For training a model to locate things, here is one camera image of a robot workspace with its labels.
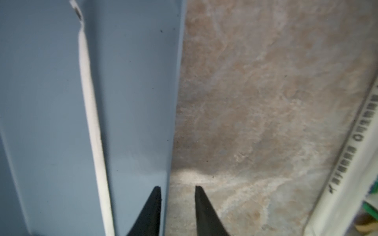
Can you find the thin white straw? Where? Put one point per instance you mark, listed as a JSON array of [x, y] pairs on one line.
[[93, 125]]

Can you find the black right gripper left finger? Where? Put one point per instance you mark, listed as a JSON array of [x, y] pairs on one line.
[[148, 221]]

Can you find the blue plastic storage tray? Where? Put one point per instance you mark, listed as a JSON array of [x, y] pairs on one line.
[[48, 184]]

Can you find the green straws pile right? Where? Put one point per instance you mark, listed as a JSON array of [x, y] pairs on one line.
[[367, 222]]

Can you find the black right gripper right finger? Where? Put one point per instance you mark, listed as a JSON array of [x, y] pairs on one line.
[[207, 221]]

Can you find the white printed straw pile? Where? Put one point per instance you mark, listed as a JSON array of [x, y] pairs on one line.
[[353, 176]]

